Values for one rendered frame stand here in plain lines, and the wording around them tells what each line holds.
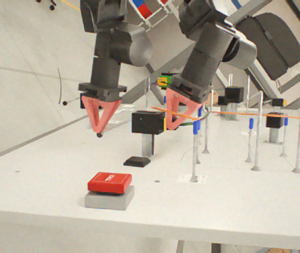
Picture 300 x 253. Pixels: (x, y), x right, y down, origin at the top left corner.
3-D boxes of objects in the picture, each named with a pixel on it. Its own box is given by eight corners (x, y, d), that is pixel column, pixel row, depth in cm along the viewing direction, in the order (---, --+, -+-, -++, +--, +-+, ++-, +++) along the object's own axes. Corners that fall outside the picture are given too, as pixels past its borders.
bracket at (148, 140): (146, 153, 79) (146, 129, 78) (157, 154, 78) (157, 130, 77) (138, 158, 75) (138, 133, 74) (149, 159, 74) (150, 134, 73)
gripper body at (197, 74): (209, 95, 75) (226, 61, 73) (199, 101, 66) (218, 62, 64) (181, 80, 77) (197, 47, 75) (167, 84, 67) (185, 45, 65)
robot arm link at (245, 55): (175, 18, 74) (206, -12, 69) (213, 35, 82) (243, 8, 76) (193, 66, 69) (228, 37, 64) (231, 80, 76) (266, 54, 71)
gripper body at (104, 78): (127, 95, 81) (131, 60, 80) (105, 99, 72) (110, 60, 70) (100, 89, 83) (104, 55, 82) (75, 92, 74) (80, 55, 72)
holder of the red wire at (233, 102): (245, 116, 131) (247, 85, 129) (239, 122, 119) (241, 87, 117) (231, 115, 133) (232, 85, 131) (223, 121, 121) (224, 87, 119)
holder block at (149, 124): (139, 129, 78) (139, 110, 78) (164, 131, 76) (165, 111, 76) (131, 132, 74) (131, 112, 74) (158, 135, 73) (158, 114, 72)
